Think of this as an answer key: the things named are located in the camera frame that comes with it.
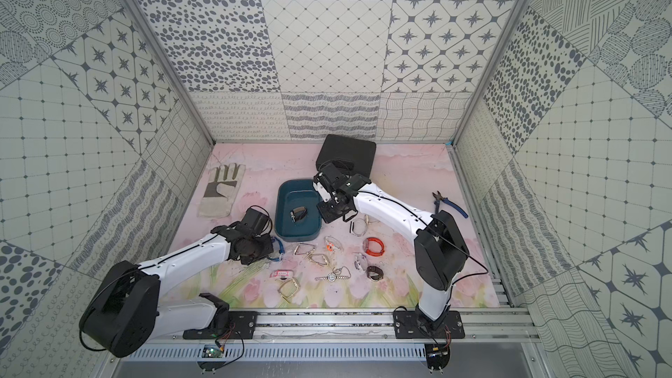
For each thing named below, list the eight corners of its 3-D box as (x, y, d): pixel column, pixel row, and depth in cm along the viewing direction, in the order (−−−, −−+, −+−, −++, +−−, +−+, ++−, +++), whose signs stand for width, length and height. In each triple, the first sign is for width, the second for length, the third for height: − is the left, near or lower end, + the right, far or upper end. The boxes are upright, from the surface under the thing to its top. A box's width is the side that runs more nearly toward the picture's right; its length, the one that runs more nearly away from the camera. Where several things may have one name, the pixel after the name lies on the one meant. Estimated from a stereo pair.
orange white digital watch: (323, 252, 90) (323, 249, 88) (324, 238, 93) (324, 235, 92) (342, 252, 90) (342, 249, 88) (342, 238, 93) (342, 235, 92)
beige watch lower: (305, 259, 88) (304, 257, 86) (311, 250, 91) (310, 247, 89) (325, 270, 86) (325, 267, 84) (330, 260, 88) (330, 257, 86)
